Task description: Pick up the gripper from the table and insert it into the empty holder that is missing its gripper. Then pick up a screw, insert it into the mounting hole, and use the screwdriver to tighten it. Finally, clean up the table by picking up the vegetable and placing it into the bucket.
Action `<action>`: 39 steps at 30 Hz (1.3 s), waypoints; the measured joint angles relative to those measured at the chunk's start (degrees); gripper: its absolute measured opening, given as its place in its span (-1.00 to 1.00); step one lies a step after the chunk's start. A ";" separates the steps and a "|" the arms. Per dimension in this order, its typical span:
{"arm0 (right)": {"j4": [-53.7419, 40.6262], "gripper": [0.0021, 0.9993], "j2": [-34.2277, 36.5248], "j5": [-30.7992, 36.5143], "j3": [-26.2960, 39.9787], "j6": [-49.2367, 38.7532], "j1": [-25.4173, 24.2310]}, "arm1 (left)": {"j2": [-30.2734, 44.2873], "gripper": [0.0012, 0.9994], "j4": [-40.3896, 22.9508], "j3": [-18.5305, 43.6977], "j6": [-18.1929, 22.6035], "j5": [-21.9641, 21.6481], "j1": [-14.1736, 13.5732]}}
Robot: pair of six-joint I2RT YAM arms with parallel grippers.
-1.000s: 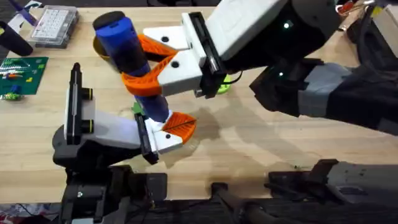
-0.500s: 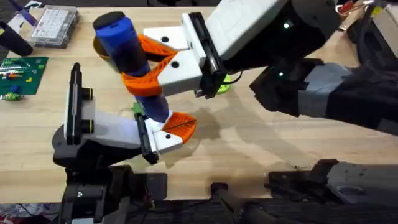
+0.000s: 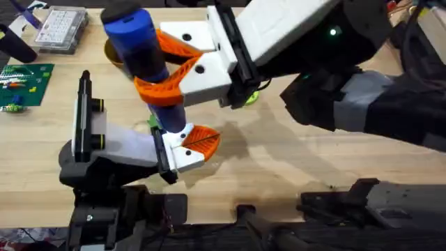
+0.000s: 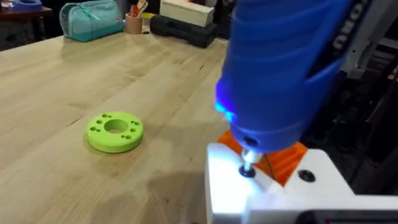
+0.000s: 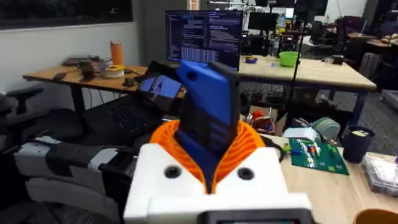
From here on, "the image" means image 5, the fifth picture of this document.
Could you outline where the white orange right gripper right finger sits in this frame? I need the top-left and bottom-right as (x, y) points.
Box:
(213, 120), (290, 196)

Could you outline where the white orange right gripper left finger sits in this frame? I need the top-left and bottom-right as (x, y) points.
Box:
(123, 119), (208, 224)

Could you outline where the blue electric screwdriver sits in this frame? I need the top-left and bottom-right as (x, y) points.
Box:
(173, 60), (242, 194)

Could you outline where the cardboard box with tools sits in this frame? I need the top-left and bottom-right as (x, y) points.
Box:
(244, 105), (289, 136)

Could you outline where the black laptop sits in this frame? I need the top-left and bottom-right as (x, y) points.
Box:
(83, 60), (185, 147)

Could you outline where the white flat box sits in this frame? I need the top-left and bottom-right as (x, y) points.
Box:
(282, 127), (322, 143)

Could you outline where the green board with toy blocks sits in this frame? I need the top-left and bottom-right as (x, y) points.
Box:
(288, 138), (350, 176)

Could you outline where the grey-green tape roll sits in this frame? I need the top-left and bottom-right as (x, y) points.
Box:
(311, 117), (341, 141)

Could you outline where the dark blue cup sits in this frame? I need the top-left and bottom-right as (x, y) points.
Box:
(342, 124), (376, 164)

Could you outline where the white and yellow tape roll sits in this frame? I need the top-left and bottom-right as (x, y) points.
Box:
(100, 64), (126, 80)

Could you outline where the dark jar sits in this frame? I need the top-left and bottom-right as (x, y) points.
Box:
(78, 60), (96, 83)

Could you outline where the orange bottle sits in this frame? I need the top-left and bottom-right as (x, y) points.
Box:
(109, 39), (124, 67)

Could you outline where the clear plastic box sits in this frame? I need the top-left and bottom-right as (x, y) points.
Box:
(361, 152), (398, 197)

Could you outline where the green bowl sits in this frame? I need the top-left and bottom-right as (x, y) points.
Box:
(278, 50), (300, 68)

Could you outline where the wooden desk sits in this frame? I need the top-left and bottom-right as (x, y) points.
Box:
(22, 63), (187, 116)

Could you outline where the pale wooden table with blue legs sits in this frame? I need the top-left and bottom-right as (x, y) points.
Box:
(238, 55), (377, 125)

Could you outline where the black tripod stand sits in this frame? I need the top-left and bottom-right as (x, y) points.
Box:
(288, 12), (308, 101)

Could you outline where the computer monitor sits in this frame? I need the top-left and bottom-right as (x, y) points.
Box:
(164, 9), (244, 71)

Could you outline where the black office chair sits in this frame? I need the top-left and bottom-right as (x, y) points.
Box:
(0, 86), (90, 156)

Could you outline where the black cable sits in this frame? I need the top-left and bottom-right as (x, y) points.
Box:
(260, 134), (286, 163)

